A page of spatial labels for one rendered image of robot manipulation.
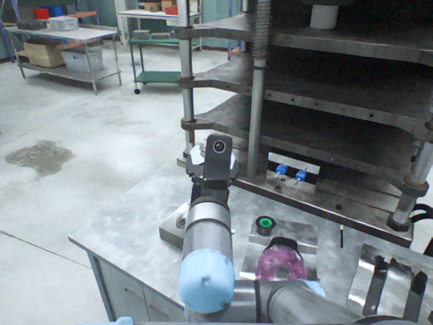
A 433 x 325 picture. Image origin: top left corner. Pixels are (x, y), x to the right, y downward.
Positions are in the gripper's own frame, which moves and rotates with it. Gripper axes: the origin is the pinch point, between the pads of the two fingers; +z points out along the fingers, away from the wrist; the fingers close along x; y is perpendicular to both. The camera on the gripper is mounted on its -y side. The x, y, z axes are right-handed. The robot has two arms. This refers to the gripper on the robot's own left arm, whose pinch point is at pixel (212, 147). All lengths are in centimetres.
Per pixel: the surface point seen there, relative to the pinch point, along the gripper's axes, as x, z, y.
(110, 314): -40, 39, 134
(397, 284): 66, 4, 44
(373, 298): 59, 2, 49
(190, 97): -11, 103, 29
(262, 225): 25, 29, 48
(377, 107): 70, 64, 7
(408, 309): 68, -2, 47
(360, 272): 56, 9, 46
